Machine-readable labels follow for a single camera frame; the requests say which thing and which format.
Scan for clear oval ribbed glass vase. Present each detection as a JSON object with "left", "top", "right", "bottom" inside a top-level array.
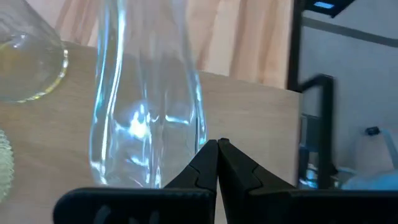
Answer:
[{"left": 0, "top": 0, "right": 70, "bottom": 104}]

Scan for wooden shelf black metal legs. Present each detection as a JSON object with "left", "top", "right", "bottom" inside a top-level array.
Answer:
[{"left": 0, "top": 40, "right": 336, "bottom": 224}]

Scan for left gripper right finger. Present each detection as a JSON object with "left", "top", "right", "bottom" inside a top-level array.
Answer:
[{"left": 218, "top": 138, "right": 398, "bottom": 224}]

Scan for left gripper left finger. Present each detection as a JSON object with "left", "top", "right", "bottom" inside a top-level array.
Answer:
[{"left": 52, "top": 139, "right": 218, "bottom": 224}]

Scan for clear faceted round glass jar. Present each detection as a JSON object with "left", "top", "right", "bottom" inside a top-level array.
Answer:
[{"left": 0, "top": 129, "right": 16, "bottom": 203}]

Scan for black slotted bracket plate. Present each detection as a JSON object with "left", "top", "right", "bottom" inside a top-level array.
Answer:
[{"left": 305, "top": 0, "right": 357, "bottom": 19}]

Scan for tall clear glass carafe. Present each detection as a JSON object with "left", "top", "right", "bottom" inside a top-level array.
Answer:
[{"left": 88, "top": 0, "right": 208, "bottom": 190}]

